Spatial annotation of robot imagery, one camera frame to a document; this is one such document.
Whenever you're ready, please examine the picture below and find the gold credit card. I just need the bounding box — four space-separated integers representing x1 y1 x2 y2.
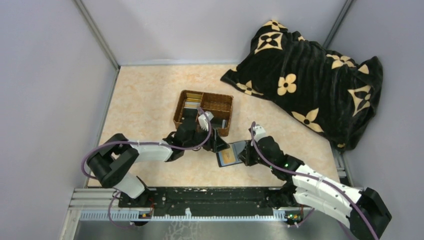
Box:
219 148 237 167

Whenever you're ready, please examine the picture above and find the black leather card holder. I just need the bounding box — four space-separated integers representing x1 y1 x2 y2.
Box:
216 140 251 168

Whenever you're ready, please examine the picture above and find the brown wicker divided basket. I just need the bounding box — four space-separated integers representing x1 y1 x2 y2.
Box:
172 89 234 138

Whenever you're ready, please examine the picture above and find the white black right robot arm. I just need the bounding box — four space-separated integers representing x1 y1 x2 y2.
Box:
244 136 392 240

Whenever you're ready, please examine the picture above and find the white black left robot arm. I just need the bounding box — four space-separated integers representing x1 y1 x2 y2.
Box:
84 111 230 199

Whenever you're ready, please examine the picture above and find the black card in basket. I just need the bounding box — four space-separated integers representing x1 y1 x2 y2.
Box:
181 108 198 122

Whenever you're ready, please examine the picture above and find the silver card in basket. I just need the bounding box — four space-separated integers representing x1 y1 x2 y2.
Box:
183 101 201 109

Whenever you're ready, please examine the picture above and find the gold card in basket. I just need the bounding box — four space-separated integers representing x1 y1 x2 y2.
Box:
186 92 203 102

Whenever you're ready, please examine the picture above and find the black wallet in basket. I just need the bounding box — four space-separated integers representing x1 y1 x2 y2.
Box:
211 118 228 129

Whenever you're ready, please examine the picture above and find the black floral patterned blanket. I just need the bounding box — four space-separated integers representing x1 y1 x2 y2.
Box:
221 19 384 151

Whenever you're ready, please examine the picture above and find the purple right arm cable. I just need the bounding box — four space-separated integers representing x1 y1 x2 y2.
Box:
249 121 380 240

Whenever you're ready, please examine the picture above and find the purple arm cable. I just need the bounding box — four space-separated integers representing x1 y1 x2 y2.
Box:
249 121 380 240
81 106 213 230

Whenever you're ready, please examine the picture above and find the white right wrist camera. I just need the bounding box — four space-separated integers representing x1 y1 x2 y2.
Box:
252 124 268 142

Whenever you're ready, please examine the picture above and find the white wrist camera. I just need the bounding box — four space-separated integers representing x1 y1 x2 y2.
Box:
198 111 214 132
252 124 268 142

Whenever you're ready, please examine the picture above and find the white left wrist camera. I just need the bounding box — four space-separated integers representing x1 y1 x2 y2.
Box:
198 111 214 132

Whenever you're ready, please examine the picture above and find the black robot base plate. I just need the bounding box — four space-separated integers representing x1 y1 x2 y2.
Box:
118 187 307 221

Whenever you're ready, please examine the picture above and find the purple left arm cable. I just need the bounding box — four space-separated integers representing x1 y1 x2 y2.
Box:
81 106 213 230

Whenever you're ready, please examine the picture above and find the aluminium frame rail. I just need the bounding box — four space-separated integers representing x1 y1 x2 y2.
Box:
69 187 311 225

